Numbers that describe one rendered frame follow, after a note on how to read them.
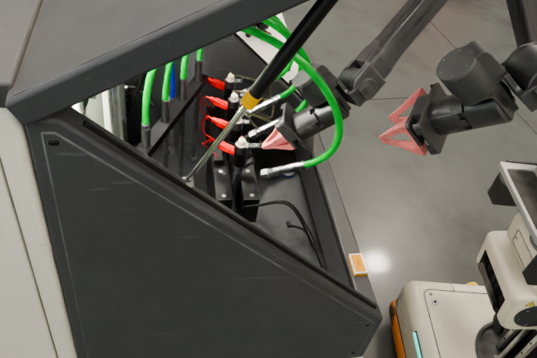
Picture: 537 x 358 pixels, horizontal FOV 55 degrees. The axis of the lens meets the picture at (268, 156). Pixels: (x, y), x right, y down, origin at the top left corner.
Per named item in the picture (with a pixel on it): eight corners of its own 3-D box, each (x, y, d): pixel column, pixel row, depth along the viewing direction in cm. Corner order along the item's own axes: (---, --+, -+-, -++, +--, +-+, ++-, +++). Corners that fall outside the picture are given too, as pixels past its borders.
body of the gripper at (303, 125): (279, 105, 108) (308, 88, 104) (307, 136, 113) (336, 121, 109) (276, 124, 103) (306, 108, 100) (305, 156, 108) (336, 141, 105)
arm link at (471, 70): (572, 89, 67) (538, 59, 74) (535, 30, 62) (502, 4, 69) (492, 143, 72) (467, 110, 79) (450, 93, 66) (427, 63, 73)
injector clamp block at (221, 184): (252, 240, 127) (260, 198, 116) (212, 241, 124) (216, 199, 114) (237, 147, 151) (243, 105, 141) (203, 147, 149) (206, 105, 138)
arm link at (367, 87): (381, 87, 100) (358, 79, 108) (349, 45, 95) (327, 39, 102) (338, 131, 100) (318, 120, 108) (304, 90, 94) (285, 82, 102)
